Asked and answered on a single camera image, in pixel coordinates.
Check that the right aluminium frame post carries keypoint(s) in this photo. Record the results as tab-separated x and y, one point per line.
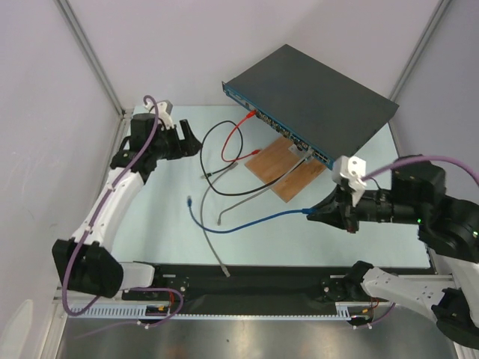
429	30

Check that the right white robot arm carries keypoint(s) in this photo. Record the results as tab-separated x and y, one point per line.
446	225

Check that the left aluminium frame post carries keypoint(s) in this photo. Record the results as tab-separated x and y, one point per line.
79	35

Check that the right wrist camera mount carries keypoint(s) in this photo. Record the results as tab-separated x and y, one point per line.
347	172

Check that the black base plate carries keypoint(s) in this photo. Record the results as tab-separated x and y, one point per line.
254	290

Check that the wooden board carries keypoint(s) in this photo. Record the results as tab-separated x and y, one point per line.
276	160

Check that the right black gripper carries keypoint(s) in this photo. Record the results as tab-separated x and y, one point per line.
349	211

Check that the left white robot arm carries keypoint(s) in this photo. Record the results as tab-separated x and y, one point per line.
84	262

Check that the black blue network switch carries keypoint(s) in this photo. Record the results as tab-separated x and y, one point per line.
319	109

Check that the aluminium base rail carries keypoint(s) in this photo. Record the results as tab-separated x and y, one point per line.
440	281

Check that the aluminium frame post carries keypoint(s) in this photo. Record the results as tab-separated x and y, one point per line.
79	35
429	30

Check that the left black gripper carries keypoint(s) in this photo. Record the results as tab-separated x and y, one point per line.
188	146

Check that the white slotted cable duct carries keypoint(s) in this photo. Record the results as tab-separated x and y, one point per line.
127	311

